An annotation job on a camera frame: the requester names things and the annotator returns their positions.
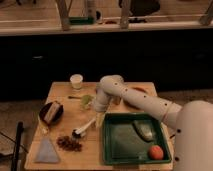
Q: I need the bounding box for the grey green sponge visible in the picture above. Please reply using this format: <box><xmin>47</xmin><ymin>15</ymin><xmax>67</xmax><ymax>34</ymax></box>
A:
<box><xmin>133</xmin><ymin>121</ymin><xmax>154</xmax><ymax>142</ymax></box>

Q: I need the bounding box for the orange fruit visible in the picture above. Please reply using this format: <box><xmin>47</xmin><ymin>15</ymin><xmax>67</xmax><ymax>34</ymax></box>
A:
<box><xmin>148</xmin><ymin>145</ymin><xmax>164</xmax><ymax>160</ymax></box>

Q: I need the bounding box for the sandwich slice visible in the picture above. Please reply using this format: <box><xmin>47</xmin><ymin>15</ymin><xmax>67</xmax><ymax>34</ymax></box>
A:
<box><xmin>44</xmin><ymin>101</ymin><xmax>60</xmax><ymax>123</ymax></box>

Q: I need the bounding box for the grey triangular cloth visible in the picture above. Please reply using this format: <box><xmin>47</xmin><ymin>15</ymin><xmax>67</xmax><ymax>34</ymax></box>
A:
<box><xmin>34</xmin><ymin>137</ymin><xmax>60</xmax><ymax>163</ymax></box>

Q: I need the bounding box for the black pole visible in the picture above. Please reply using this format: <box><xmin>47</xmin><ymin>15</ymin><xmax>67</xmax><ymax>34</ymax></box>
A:
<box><xmin>11</xmin><ymin>122</ymin><xmax>24</xmax><ymax>171</ymax></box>

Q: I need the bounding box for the green plastic tray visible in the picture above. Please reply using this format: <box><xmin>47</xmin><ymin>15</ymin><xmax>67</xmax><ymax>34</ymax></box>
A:
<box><xmin>102</xmin><ymin>113</ymin><xmax>172</xmax><ymax>165</ymax></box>

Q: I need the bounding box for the black bowl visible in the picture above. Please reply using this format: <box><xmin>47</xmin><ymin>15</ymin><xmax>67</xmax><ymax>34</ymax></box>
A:
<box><xmin>39</xmin><ymin>101</ymin><xmax>63</xmax><ymax>126</ymax></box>

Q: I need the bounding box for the white cup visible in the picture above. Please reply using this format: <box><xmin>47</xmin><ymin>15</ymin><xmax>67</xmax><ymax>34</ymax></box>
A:
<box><xmin>70</xmin><ymin>74</ymin><xmax>83</xmax><ymax>90</ymax></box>

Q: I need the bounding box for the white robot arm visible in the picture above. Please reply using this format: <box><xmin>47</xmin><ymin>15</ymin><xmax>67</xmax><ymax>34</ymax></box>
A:
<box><xmin>93</xmin><ymin>75</ymin><xmax>213</xmax><ymax>171</ymax></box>

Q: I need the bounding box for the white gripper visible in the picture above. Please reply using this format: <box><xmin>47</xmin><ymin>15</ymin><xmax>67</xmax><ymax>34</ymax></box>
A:
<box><xmin>92</xmin><ymin>89</ymin><xmax>111</xmax><ymax>112</ymax></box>

